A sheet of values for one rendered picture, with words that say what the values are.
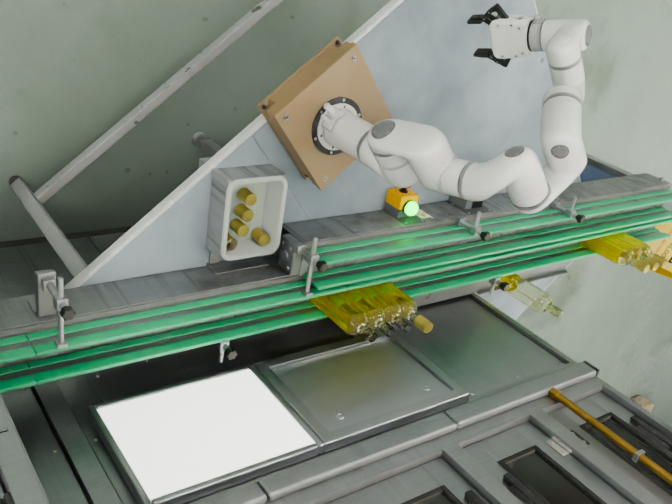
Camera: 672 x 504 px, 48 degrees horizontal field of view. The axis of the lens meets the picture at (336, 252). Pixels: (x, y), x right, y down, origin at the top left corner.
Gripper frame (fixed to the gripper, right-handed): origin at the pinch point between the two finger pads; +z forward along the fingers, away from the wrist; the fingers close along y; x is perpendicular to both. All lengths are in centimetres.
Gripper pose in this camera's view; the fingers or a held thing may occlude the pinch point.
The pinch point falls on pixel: (475, 36)
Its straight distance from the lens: 202.2
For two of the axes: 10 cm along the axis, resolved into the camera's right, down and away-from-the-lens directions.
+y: 2.8, 7.3, 6.2
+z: -8.2, -1.5, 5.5
